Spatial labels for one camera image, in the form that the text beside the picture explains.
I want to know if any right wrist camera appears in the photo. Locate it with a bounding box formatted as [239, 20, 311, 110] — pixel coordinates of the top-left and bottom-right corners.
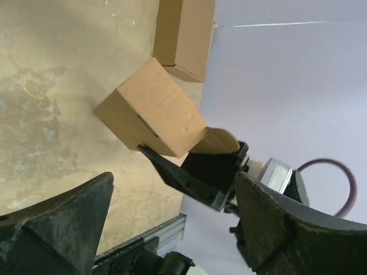
[244, 158, 310, 206]

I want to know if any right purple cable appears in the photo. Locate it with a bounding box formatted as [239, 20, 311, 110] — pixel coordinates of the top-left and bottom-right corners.
[298, 157, 358, 217]

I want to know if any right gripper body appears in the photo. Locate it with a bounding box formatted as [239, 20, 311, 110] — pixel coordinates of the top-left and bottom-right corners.
[182, 142, 249, 211]

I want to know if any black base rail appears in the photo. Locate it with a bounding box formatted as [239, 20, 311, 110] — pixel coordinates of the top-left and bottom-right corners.
[91, 214, 186, 274]

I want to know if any large closed cardboard box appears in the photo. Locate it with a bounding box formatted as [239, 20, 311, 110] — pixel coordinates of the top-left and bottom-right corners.
[153, 0, 216, 83]

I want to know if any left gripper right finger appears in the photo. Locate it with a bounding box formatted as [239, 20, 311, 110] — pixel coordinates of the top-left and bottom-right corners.
[235, 172, 366, 274]

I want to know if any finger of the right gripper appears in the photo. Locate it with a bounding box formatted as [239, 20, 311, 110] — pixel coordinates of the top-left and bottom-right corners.
[138, 145, 227, 211]

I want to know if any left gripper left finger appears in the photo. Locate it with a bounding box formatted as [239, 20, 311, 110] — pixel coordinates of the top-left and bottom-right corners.
[1, 172, 114, 274]

